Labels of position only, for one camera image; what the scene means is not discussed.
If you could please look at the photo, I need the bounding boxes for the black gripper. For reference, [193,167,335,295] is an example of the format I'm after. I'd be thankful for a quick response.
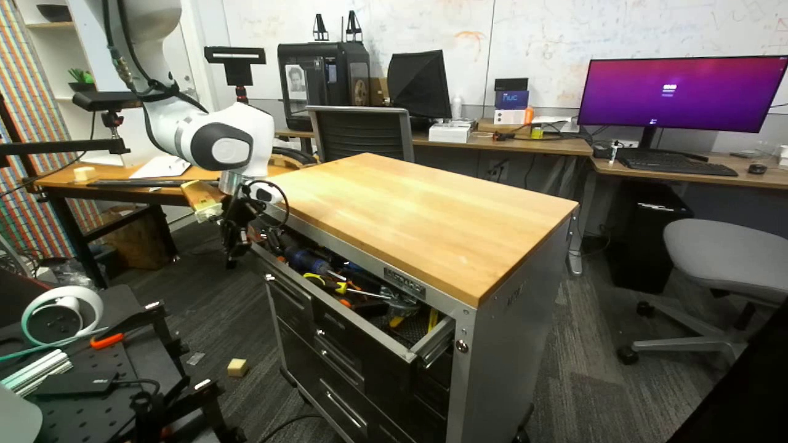
[217,190,270,272]

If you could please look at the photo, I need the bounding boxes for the grey metal tool drawer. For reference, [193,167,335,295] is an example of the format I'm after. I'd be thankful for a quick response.
[249,216,458,371]

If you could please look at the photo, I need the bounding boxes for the white paper sheets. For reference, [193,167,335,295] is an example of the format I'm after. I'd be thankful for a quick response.
[128,155,193,183]

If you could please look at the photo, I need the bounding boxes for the wooden side table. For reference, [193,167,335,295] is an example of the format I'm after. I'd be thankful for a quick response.
[31,155,299,210]

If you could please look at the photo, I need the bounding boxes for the white tape roll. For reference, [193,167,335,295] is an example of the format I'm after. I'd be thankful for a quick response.
[20,283,105,348]

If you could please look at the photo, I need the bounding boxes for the black mesh office chair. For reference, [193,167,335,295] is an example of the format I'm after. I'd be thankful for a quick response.
[303,103,417,166]

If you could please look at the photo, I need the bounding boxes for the black 3D printer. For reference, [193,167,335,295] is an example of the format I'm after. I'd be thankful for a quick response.
[275,39,374,112]

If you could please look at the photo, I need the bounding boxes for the grey wood-topped workbench cabinet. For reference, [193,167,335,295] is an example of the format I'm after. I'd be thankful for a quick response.
[249,150,581,443]

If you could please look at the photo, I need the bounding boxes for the black breadboard platform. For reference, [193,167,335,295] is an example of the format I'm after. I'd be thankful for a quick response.
[0,280,241,443]

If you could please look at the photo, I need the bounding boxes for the green plant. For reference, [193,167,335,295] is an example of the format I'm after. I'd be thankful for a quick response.
[67,66,99,94]

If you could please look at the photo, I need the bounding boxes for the aluminium extrusion bar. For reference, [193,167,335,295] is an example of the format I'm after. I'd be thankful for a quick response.
[0,348,74,401]

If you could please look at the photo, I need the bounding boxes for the white box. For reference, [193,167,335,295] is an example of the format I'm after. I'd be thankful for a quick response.
[426,118,475,145]

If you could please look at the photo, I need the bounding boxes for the black monitor back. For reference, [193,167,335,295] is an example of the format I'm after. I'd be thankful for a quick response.
[384,48,456,126]

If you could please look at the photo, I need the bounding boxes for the wooden desk with clutter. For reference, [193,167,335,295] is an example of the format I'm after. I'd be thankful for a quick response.
[272,121,596,161]

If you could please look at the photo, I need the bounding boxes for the blue product box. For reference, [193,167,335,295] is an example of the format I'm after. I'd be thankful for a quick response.
[491,76,532,113]

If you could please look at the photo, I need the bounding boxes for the black computer tower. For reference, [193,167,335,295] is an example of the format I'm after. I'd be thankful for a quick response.
[605,183,692,297]

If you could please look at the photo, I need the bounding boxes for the black keyboard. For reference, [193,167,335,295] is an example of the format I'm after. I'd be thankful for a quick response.
[612,150,741,179]

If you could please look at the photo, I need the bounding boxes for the purple screen monitor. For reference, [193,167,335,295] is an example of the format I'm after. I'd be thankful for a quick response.
[576,54,788,155]

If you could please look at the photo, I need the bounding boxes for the grey upholstered office chair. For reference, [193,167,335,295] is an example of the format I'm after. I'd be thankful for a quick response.
[616,216,788,369]

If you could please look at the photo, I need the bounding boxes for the wooden monitor desk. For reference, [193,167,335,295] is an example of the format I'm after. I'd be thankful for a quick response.
[589,148,788,196]

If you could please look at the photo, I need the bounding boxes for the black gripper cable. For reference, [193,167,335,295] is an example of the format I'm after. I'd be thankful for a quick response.
[241,176,293,228]

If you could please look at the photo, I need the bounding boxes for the blue handled screwdriver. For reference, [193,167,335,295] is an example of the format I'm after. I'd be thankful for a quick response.
[293,248,340,278]

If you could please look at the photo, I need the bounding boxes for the orange handled tool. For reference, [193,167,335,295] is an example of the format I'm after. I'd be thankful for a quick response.
[86,331,128,354]

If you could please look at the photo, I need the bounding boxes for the black stereo camera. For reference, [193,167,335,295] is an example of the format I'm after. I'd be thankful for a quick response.
[71,88,140,113]
[202,44,267,88]

